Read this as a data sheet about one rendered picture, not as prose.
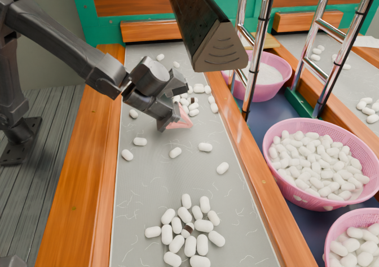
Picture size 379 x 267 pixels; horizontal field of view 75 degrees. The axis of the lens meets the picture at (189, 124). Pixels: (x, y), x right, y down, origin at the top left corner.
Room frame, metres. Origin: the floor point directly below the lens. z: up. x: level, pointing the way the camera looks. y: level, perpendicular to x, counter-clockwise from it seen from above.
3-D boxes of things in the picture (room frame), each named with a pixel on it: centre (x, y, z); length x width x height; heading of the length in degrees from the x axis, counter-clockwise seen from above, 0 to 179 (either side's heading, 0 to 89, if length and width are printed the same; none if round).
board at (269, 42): (1.05, -0.21, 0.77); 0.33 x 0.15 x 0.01; 99
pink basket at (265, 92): (0.83, -0.24, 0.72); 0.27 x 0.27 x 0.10
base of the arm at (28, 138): (0.54, 0.52, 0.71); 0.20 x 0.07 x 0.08; 11
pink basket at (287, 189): (0.40, -0.32, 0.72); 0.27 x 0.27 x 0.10
